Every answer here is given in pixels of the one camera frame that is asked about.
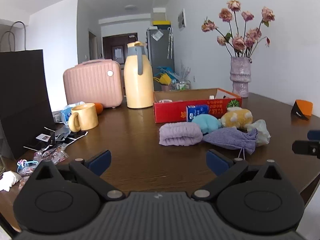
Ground lavender towel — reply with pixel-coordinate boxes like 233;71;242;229
159;122;203;146

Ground dried pink roses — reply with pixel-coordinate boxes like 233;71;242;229
201;0;276;62

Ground lilac drawstring pouch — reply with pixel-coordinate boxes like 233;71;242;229
202;127;258;156

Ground pink small suitcase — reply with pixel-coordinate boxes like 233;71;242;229
63;59;123;108

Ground wire storage rack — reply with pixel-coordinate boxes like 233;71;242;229
170;79;191;90

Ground yellow box on fridge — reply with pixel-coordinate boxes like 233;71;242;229
152;21;166;25

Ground mint green soft cloth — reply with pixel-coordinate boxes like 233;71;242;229
246;119;271;147

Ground yellow ceramic mug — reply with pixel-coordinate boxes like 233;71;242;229
68;103;99;133

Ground blue tissue pack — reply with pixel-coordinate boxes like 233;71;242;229
185;105;209;122

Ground black paper bag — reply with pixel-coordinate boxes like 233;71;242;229
1;49;55;160

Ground grey refrigerator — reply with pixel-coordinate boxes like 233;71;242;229
146;25;175;77

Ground yellow thermos jug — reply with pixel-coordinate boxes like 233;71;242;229
124;41;154;109

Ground orange fruit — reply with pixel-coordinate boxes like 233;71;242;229
95;103;104;115

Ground orange black folded card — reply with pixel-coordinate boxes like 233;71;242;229
291;99;313;120

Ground light blue plush toy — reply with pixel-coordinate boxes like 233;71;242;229
192;114;222;134

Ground purple textured vase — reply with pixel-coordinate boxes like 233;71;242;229
230;57;251;98

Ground yellow blue toy pile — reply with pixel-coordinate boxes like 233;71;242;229
153;67;178;85

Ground small candy wrappers pile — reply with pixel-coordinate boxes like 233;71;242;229
17;144;69;177

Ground yellow white plush toy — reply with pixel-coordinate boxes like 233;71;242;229
220;107;253;129

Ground scattered black white papers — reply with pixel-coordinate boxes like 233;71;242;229
23;126;88;152

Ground red cardboard box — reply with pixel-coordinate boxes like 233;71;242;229
153;88;242;124

